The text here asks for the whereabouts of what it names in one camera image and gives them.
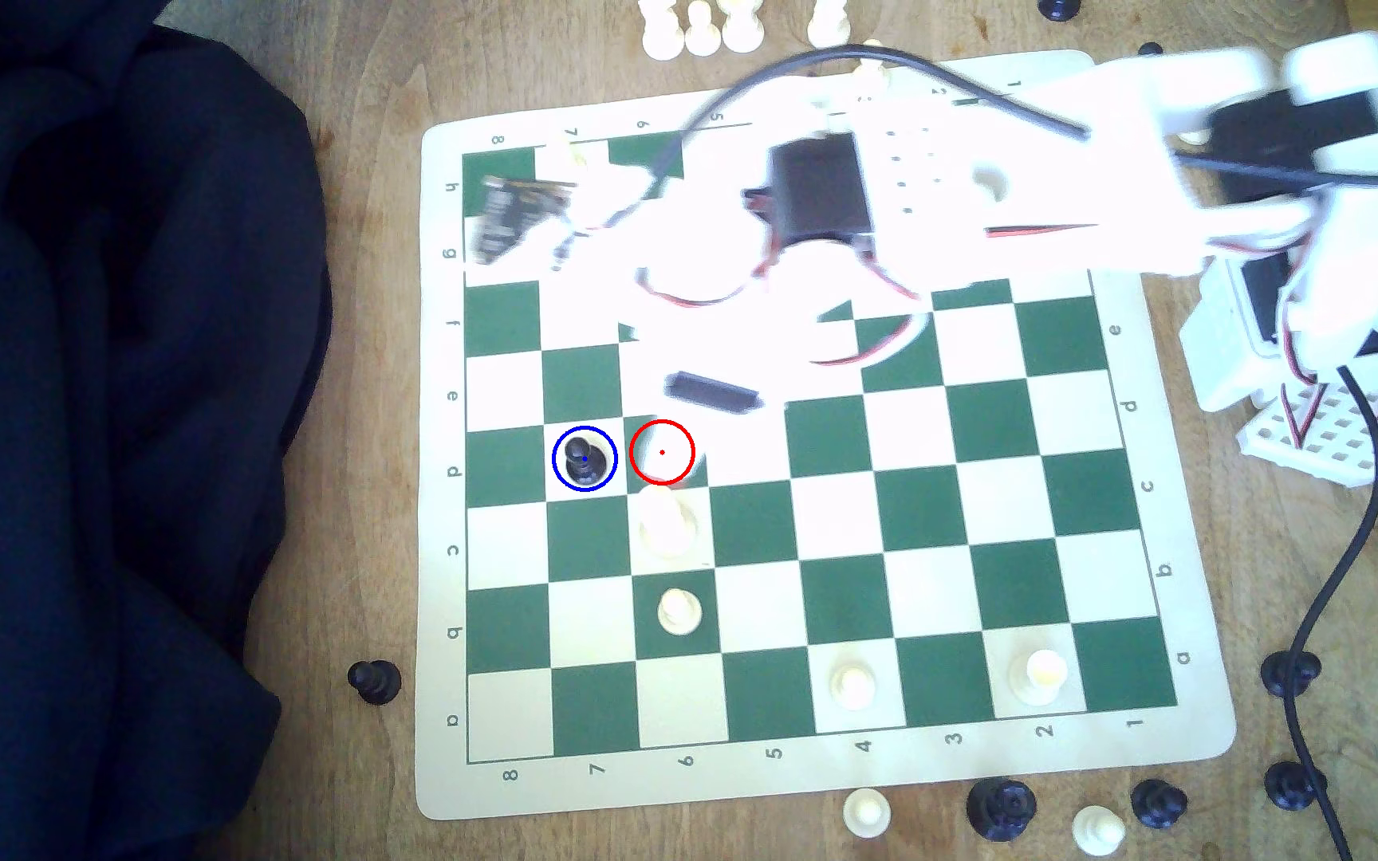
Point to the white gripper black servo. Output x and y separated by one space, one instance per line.
709 392

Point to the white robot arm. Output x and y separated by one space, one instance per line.
1060 179

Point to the tall white chess piece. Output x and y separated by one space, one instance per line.
668 523

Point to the white chess pawn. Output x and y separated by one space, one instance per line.
679 611
569 156
853 684
866 813
1098 829
871 72

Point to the green and cream chess mat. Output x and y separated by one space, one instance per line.
916 508

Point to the large black chess piece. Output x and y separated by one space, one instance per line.
1000 810

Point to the dark navy cloth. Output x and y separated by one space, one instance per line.
103 419

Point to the bare camera circuit board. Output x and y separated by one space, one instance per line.
510 215

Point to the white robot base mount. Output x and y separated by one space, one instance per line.
1323 431

